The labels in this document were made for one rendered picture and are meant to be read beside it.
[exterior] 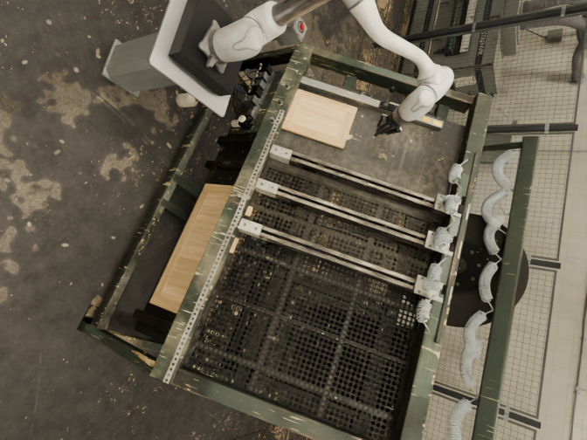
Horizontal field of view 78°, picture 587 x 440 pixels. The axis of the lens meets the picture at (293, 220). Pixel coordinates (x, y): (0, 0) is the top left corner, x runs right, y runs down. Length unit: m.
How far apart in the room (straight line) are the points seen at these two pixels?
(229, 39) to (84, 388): 2.28
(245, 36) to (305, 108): 0.74
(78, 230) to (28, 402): 1.02
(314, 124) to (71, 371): 2.16
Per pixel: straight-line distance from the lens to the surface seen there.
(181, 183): 2.67
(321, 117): 2.39
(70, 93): 2.53
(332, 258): 1.97
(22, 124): 2.43
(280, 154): 2.17
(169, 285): 2.51
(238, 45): 1.87
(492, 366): 2.44
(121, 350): 2.29
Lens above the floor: 2.30
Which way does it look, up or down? 35 degrees down
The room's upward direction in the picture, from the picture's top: 98 degrees clockwise
